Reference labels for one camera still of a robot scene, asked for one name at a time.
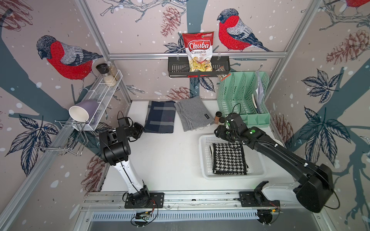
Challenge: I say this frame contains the purple paper cup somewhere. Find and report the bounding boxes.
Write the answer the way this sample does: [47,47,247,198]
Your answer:
[68,100,99,123]

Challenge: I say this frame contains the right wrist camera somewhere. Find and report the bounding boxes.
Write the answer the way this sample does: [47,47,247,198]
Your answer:
[225,113,248,132]

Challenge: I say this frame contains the mint green file organizer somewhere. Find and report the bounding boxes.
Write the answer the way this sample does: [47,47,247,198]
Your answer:
[217,71,270,128]

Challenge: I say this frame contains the beige spice jar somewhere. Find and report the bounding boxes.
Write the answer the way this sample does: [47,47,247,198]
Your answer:
[218,117,225,125]

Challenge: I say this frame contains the black lid jar on shelf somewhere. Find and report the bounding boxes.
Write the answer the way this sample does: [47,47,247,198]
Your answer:
[96,63,110,75]

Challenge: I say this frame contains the white wire wall shelf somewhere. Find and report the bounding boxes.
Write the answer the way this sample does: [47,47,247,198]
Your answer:
[82,71,123,131]

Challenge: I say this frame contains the white plastic basket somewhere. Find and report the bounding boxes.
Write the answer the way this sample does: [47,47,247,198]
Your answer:
[199,134,267,180]

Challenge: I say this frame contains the aluminium frame rail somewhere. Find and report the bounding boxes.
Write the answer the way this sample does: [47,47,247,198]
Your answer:
[108,51,288,61]

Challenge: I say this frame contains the orange spice jar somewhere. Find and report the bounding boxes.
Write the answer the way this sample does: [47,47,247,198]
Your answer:
[214,111,222,124]

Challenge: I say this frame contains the black wall basket shelf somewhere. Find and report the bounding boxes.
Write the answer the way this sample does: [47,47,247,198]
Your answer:
[168,56,230,78]

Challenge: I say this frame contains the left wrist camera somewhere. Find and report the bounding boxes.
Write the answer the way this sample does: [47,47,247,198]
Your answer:
[116,117,130,132]

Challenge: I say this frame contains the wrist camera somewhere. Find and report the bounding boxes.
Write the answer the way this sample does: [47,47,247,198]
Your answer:
[225,113,248,132]
[116,117,130,132]

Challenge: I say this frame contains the grey scarf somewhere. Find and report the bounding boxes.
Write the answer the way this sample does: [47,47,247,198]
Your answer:
[174,96,214,132]

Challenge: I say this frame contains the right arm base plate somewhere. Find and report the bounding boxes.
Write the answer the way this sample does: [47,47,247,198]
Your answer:
[236,181,280,208]

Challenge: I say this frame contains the navy plaid scarf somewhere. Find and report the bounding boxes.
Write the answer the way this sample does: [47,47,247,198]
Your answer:
[144,101,176,134]

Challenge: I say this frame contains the red cassava chips bag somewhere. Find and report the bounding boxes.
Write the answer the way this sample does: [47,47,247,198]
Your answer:
[182,32,214,72]

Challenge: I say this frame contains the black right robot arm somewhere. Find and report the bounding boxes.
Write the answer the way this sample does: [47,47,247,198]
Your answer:
[214,125,334,213]

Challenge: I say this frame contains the black white houndstooth scarf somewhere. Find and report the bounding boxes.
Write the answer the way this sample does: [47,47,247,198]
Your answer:
[210,143,249,175]

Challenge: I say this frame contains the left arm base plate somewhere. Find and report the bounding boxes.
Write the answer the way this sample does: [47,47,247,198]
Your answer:
[122,192,165,209]

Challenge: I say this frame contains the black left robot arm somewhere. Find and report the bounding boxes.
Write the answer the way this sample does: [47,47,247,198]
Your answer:
[99,122,149,202]

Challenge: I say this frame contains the chrome wire cup holder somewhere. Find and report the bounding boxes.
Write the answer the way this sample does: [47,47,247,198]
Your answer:
[33,119,89,157]

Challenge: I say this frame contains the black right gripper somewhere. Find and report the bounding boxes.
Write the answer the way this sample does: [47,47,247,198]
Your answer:
[212,125,239,142]

